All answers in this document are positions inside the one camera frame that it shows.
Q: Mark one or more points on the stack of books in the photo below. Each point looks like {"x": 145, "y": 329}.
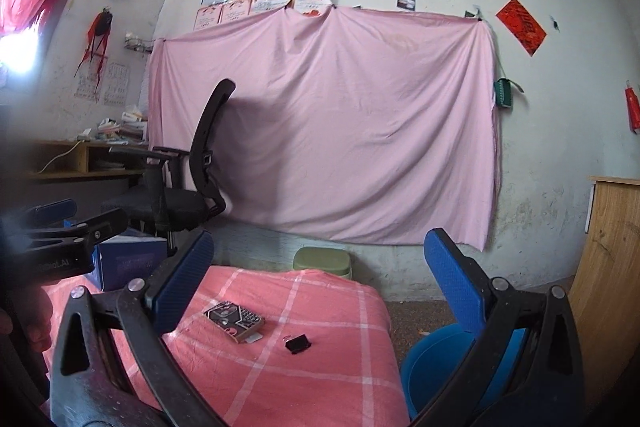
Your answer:
{"x": 122, "y": 129}

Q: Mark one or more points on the black pink patterned packet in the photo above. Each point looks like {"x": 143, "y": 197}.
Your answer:
{"x": 230, "y": 317}

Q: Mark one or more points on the wooden cabinet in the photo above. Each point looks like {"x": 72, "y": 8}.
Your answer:
{"x": 610, "y": 257}

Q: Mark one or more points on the wooden desk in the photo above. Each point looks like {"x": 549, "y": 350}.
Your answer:
{"x": 100, "y": 177}

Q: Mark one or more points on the green plastic stool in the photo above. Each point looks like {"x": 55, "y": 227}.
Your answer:
{"x": 322, "y": 262}

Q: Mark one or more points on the wall calendar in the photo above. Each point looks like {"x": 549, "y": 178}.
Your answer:
{"x": 117, "y": 84}

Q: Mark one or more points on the red diamond wall poster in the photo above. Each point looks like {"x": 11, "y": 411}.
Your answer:
{"x": 520, "y": 26}

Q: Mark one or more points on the blue plastic bucket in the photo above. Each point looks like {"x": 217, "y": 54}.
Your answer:
{"x": 430, "y": 357}

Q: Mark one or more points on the black office chair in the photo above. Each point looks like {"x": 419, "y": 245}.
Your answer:
{"x": 205, "y": 142}

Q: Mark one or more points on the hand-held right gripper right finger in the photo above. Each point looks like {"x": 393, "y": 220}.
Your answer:
{"x": 452, "y": 272}

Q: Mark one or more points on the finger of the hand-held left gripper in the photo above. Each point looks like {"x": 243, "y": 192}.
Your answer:
{"x": 57, "y": 209}
{"x": 102, "y": 224}

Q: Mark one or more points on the person's left hand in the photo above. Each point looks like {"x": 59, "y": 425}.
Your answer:
{"x": 37, "y": 334}

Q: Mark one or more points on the red hanging pouch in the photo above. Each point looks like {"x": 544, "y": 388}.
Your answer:
{"x": 633, "y": 107}

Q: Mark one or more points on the green hanging bag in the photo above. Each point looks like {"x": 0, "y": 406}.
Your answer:
{"x": 504, "y": 93}

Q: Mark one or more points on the red tassel ornament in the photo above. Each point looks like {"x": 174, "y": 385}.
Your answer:
{"x": 97, "y": 37}

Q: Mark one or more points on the pink checked tablecloth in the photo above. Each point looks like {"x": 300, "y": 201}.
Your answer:
{"x": 310, "y": 387}

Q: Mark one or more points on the pink wall sheet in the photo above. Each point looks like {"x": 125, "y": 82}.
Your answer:
{"x": 350, "y": 122}

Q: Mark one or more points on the black binder clip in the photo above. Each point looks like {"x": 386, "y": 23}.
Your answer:
{"x": 298, "y": 344}

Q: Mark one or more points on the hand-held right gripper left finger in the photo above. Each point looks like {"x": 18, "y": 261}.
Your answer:
{"x": 182, "y": 279}

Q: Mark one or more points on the blue cardboard box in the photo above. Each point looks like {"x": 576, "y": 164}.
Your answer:
{"x": 132, "y": 263}

